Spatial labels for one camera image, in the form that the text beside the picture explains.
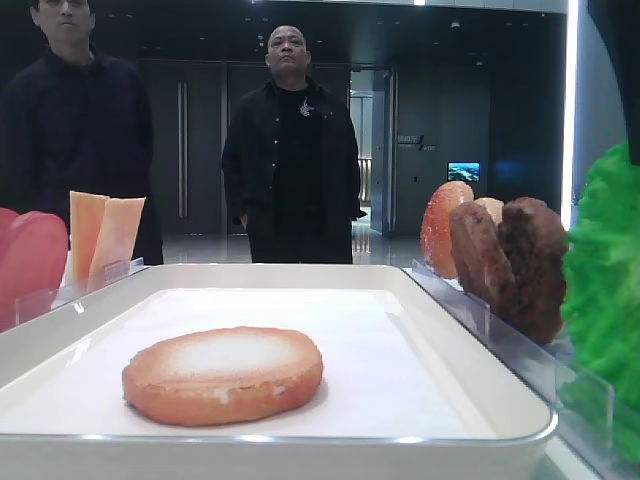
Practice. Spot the man in black left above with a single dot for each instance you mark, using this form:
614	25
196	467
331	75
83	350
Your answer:
80	120

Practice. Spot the plain bun slice right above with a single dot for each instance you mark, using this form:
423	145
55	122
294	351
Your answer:
493	206

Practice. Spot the green lettuce leaf front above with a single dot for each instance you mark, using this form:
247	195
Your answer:
601	307

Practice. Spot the inner orange cheese slice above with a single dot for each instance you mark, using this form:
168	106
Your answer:
116	237

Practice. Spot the clear left long rail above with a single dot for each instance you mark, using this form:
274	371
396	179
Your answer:
39	303

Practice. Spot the white rectangular metal tray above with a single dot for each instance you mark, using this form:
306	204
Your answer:
407	391

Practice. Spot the flat bun slice in tray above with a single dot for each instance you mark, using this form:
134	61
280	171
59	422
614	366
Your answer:
223	376

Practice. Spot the inner red tomato slice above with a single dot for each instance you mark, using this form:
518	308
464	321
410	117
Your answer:
8	235

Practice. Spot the seeded top bun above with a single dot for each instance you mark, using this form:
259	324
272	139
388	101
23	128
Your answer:
435	231

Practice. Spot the clear long rail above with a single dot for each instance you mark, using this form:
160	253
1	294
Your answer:
593	423
39	303

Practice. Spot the small blue wall screen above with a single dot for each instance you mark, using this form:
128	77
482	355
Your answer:
463	171

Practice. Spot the outer orange cheese slice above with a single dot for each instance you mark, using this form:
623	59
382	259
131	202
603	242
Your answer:
86	216

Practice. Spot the man in black jacket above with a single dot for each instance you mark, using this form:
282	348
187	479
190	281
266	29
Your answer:
290	163

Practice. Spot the clear right long rail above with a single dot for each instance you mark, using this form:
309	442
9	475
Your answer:
593	423

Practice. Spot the outer dark meat patty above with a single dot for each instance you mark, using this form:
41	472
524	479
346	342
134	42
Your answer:
534	242

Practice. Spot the inner brown meat patty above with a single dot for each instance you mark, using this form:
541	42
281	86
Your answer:
482	266

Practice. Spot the orange cheese slice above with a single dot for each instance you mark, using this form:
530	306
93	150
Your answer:
86	216
116	237

